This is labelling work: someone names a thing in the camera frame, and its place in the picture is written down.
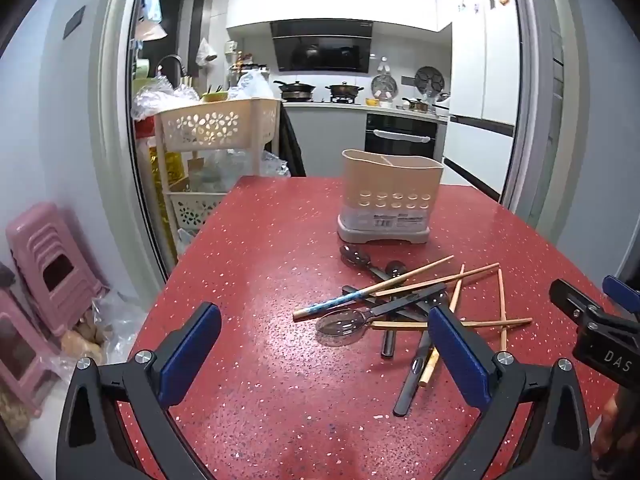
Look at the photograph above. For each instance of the round divided frying pan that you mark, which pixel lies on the round divided frying pan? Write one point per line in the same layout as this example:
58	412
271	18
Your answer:
430	80

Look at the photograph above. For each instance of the clear plastic bag of ginger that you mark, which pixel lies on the clear plastic bag of ginger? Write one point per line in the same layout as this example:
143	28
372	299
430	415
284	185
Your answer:
112	325

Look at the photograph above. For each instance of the black built-in oven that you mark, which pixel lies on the black built-in oven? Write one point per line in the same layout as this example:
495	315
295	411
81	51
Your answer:
400	137

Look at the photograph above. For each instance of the beige utensil holder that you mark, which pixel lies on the beige utensil holder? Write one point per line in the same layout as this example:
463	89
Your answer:
390	180

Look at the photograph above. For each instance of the blue patterned wooden chopstick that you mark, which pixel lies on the blue patterned wooden chopstick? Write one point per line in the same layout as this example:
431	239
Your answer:
330	304

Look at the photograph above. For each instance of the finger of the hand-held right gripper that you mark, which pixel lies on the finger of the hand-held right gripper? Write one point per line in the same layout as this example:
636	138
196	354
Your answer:
570	297
620	287

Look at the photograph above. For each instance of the black wok with lid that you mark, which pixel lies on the black wok with lid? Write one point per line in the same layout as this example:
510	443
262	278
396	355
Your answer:
296	91

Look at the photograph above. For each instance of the white refrigerator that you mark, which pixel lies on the white refrigerator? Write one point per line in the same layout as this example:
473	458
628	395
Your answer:
492	85

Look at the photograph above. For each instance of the black range hood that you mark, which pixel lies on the black range hood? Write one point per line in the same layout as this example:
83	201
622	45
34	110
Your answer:
320	47

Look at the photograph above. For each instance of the stack of pink plastic stools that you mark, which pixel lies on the stack of pink plastic stools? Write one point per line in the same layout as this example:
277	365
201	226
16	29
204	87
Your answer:
50	270

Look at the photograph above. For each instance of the round metal steamer rack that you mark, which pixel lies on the round metal steamer rack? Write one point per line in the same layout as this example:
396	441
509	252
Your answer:
384	87

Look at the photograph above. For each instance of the beige plastic storage cart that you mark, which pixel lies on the beige plastic storage cart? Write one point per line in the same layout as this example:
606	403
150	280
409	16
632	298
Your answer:
215	122

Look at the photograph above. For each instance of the chrome kitchen faucet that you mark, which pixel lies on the chrome kitchen faucet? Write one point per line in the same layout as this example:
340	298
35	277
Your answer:
172	60

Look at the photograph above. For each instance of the gold foil bag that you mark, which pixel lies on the gold foil bag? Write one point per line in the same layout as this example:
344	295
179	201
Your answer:
162	185

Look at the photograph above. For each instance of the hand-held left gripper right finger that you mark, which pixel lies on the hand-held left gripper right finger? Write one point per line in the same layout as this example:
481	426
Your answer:
457	355

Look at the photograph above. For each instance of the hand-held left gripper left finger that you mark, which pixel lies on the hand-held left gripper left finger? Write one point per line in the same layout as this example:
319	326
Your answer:
192	355

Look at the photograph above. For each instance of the white hanging plastic bag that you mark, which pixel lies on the white hanging plastic bag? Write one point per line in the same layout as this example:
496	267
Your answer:
205	52

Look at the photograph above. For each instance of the dark wall switch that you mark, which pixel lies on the dark wall switch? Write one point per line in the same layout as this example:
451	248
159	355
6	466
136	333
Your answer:
74	22

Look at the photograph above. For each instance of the dark hanging garment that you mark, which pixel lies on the dark hanging garment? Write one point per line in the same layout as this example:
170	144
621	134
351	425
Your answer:
291	145

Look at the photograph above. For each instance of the dark cooking pot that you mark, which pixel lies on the dark cooking pot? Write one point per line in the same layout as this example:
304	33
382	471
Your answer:
344	91

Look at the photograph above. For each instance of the pink plastic stool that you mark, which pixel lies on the pink plastic stool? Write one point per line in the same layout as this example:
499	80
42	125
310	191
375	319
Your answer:
17	355

